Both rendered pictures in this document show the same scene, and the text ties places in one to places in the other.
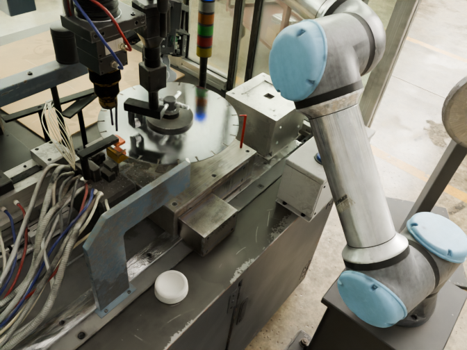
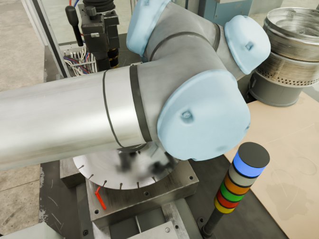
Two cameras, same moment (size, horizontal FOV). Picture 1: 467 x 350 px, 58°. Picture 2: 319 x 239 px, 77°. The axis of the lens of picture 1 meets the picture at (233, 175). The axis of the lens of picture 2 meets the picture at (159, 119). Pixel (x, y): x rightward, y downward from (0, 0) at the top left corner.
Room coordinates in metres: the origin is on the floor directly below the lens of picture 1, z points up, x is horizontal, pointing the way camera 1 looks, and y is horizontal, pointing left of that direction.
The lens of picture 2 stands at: (1.09, -0.09, 1.41)
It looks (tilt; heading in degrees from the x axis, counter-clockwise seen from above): 47 degrees down; 125
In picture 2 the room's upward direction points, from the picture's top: straight up
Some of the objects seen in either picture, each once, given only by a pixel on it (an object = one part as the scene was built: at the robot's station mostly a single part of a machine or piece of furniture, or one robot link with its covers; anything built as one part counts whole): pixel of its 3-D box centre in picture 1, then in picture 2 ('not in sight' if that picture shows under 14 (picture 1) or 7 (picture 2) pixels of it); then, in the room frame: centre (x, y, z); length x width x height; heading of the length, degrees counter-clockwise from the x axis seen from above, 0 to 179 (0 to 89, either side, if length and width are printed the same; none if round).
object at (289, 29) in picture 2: not in sight; (286, 62); (1.09, 0.91, 0.93); 0.31 x 0.31 x 0.36
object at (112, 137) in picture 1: (102, 156); not in sight; (0.65, 0.28, 0.95); 0.10 x 0.03 x 0.07; 146
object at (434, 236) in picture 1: (427, 251); not in sight; (0.54, -0.40, 0.91); 0.13 x 0.12 x 0.14; 132
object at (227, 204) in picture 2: (204, 39); (229, 194); (1.11, 0.13, 1.02); 0.05 x 0.04 x 0.03; 56
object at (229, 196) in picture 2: (205, 28); (233, 187); (1.11, 0.13, 1.05); 0.05 x 0.04 x 0.03; 56
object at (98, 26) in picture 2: (151, 42); (100, 54); (0.73, 0.19, 1.17); 0.06 x 0.05 x 0.20; 137
